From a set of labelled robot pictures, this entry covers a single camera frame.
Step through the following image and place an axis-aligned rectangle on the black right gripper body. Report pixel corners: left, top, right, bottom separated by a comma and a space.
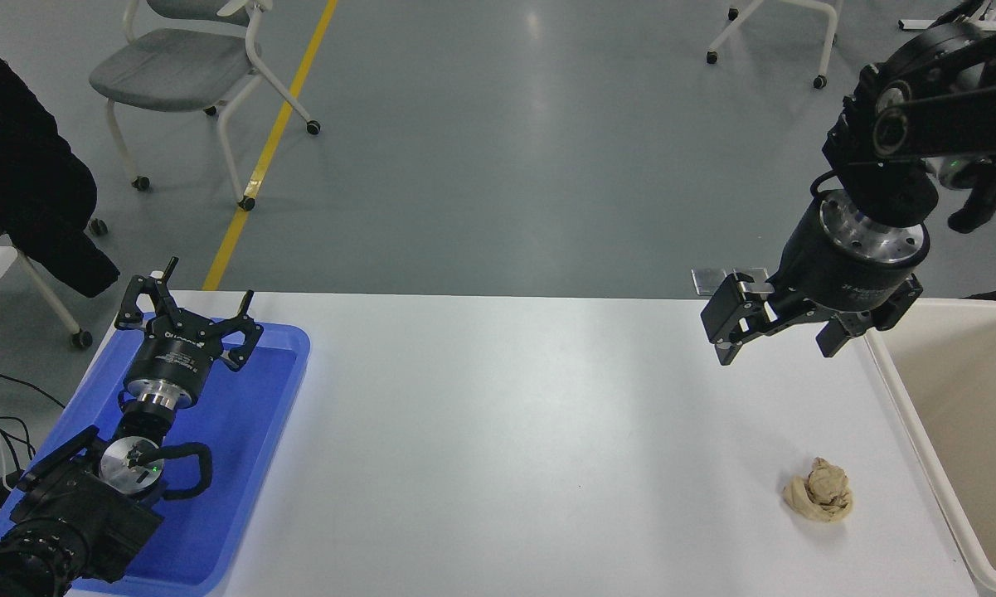
775, 203, 921, 320

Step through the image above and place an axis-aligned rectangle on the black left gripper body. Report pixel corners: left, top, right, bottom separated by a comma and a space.
126, 313, 226, 395

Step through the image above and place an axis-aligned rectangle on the blue plastic tray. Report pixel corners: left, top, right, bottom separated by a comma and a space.
0, 313, 312, 596

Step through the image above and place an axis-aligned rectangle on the white chair with castors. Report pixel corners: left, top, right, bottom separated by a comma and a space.
0, 211, 109, 350

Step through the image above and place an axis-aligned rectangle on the large pale plastic bin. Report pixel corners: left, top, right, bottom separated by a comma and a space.
865, 298, 996, 597

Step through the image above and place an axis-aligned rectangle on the person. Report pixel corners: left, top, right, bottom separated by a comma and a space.
0, 12, 121, 299

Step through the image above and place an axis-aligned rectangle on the white leg wheeled chair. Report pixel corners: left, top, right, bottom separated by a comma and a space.
705, 0, 845, 90

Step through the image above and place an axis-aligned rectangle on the thin black cable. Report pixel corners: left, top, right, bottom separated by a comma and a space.
0, 366, 67, 498

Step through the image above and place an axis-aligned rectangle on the grey seat white frame chair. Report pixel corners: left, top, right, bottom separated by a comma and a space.
90, 0, 323, 212

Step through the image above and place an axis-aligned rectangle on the white desk base frame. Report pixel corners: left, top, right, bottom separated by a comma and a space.
898, 0, 996, 32

